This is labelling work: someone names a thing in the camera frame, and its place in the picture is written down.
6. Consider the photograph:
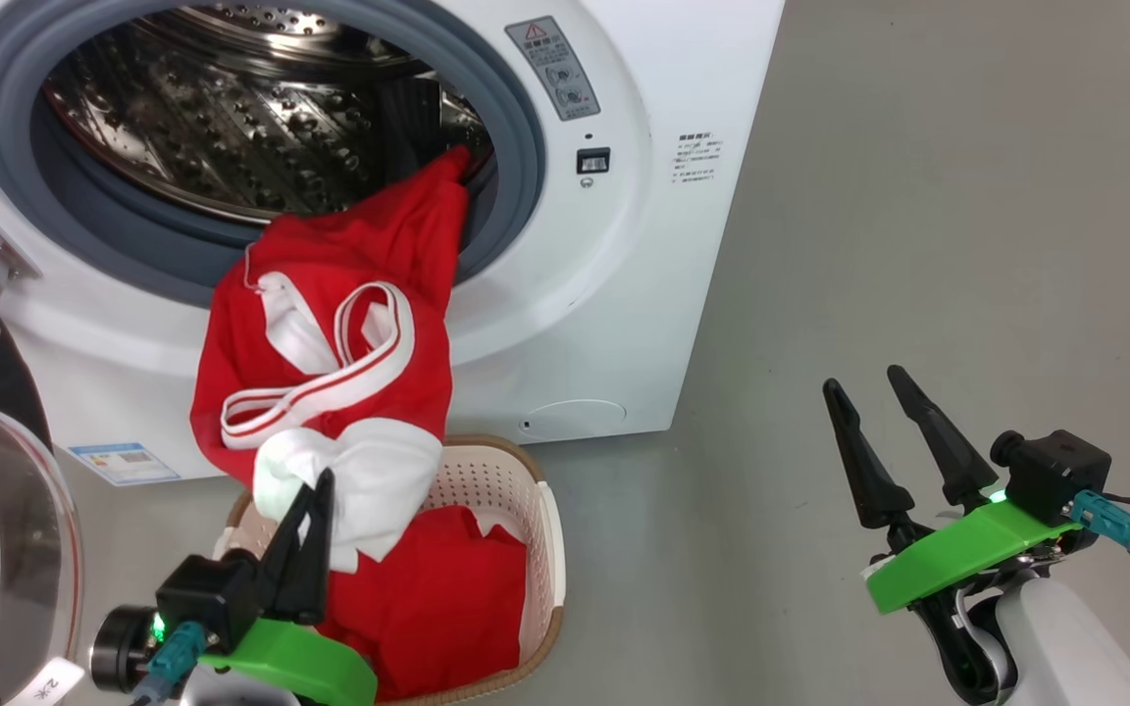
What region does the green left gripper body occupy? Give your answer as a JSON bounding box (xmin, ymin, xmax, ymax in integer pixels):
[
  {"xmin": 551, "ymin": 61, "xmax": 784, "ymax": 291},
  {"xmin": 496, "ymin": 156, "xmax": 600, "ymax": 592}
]
[{"xmin": 197, "ymin": 620, "xmax": 378, "ymax": 706}]

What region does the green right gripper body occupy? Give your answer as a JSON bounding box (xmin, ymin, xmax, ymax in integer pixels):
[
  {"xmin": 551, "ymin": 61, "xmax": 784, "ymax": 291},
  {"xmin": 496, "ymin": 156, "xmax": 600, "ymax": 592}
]
[{"xmin": 864, "ymin": 500, "xmax": 1081, "ymax": 617}]

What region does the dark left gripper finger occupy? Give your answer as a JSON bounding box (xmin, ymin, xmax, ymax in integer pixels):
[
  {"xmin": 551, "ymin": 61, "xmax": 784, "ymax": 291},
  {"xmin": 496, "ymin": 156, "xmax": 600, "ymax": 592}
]
[
  {"xmin": 295, "ymin": 470, "xmax": 335, "ymax": 625},
  {"xmin": 256, "ymin": 482, "xmax": 316, "ymax": 621}
]

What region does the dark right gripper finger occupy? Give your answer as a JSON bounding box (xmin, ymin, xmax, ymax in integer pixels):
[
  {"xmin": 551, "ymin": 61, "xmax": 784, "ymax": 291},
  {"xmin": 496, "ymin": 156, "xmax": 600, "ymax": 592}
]
[
  {"xmin": 822, "ymin": 378, "xmax": 916, "ymax": 530},
  {"xmin": 887, "ymin": 365, "xmax": 1000, "ymax": 511}
]

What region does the red and white garment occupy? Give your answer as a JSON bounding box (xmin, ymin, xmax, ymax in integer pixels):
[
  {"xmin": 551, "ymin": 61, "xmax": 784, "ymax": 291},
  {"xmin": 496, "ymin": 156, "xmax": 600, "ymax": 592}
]
[{"xmin": 190, "ymin": 147, "xmax": 530, "ymax": 702}]

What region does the cream perforated basket brown rim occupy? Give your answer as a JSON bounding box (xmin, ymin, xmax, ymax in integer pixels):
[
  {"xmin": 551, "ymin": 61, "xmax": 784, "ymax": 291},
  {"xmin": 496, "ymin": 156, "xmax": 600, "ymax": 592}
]
[{"xmin": 225, "ymin": 434, "xmax": 566, "ymax": 706}]

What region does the white front-load washing machine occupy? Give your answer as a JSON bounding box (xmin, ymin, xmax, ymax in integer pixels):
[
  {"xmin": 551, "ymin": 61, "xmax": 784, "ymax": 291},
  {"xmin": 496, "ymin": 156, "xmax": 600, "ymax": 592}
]
[{"xmin": 0, "ymin": 0, "xmax": 787, "ymax": 486}]

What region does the grey rubber door seal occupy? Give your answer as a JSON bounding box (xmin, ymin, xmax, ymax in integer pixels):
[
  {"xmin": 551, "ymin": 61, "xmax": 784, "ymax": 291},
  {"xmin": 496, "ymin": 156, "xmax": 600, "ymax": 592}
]
[{"xmin": 0, "ymin": 0, "xmax": 548, "ymax": 310}]

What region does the blue energy label sticker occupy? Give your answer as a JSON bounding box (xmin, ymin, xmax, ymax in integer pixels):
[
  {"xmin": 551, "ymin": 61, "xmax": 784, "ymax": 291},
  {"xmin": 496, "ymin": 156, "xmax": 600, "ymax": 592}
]
[{"xmin": 68, "ymin": 441, "xmax": 180, "ymax": 486}]

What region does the round white filter cover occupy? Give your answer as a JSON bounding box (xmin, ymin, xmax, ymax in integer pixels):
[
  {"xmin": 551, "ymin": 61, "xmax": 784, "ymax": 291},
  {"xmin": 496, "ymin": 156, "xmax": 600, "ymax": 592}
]
[{"xmin": 518, "ymin": 399, "xmax": 627, "ymax": 442}]

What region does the perforated steel drum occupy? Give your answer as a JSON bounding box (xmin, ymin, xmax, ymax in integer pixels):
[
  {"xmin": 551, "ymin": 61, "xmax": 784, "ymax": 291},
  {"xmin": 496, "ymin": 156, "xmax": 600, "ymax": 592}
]
[{"xmin": 40, "ymin": 5, "xmax": 497, "ymax": 227}]

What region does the grey warning label sticker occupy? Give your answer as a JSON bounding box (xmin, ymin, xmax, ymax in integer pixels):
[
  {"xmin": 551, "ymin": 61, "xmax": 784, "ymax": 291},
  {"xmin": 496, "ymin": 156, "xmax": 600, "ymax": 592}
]
[{"xmin": 506, "ymin": 15, "xmax": 601, "ymax": 122}]

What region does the left teal plug black cable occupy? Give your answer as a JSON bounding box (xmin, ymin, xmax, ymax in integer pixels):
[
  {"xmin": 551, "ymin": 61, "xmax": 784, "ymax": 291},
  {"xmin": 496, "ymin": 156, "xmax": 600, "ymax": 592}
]
[{"xmin": 130, "ymin": 623, "xmax": 210, "ymax": 706}]

